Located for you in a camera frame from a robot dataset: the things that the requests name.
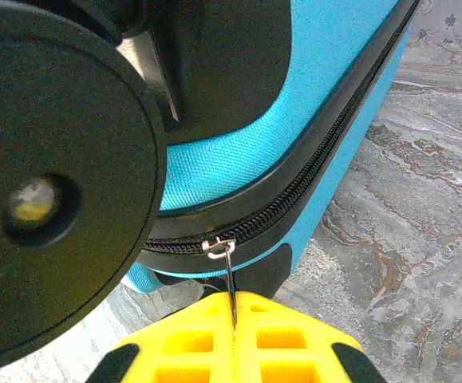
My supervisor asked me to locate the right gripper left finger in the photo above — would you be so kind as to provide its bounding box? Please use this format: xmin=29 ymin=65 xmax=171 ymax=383
xmin=85 ymin=290 xmax=235 ymax=383

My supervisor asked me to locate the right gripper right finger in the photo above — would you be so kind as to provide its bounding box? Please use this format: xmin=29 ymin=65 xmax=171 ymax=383
xmin=234 ymin=290 xmax=388 ymax=383

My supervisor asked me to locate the silver zipper pull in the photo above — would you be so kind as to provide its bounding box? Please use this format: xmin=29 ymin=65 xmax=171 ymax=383
xmin=200 ymin=235 xmax=240 ymax=334

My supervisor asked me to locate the blue hard-shell suitcase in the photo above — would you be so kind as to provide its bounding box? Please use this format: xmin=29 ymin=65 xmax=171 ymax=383
xmin=0 ymin=0 xmax=421 ymax=376

